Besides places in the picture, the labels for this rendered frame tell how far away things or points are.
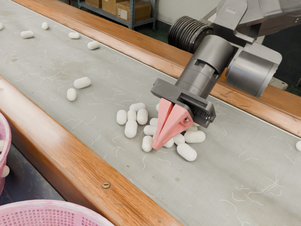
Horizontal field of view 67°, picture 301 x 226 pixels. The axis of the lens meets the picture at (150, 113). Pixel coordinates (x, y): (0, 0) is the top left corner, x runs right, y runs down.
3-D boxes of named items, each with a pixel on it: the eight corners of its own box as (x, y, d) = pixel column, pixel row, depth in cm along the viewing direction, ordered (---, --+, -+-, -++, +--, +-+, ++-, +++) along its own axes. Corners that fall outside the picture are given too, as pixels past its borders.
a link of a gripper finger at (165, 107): (174, 162, 31) (208, 104, 32) (135, 136, 35) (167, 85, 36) (184, 167, 37) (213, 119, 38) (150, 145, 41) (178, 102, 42)
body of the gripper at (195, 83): (206, 113, 32) (232, 70, 33) (150, 86, 37) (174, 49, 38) (211, 126, 38) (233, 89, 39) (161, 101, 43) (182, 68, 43)
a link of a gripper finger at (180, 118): (160, 153, 32) (194, 97, 33) (123, 129, 36) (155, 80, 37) (172, 159, 38) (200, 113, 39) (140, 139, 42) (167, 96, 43)
